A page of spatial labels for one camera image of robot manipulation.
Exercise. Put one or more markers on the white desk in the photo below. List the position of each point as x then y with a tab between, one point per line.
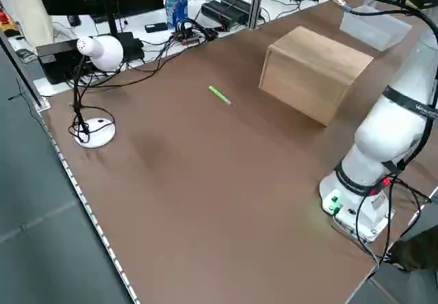
140	17

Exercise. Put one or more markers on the aluminium frame post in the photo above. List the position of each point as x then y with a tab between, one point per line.
256	2

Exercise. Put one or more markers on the black power unit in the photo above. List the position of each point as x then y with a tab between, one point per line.
214	14
237	8

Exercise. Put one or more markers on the green stick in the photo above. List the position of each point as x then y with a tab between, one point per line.
219	94

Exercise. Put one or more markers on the black phone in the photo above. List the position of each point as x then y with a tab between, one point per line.
155	27

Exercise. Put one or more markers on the aluminium rail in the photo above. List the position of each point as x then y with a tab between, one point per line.
34	91

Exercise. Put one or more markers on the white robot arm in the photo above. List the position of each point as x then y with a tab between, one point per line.
386	136

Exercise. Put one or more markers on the black flat box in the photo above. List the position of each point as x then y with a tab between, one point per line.
54	54

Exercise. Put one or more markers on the clear plastic box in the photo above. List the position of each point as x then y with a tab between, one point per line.
376	30

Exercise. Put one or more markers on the white desk lamp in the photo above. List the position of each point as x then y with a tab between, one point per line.
102	54

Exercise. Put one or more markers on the wooden drawer cabinet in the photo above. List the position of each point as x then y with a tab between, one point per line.
308	78

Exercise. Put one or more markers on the dark green fabric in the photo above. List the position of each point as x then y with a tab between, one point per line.
417	249

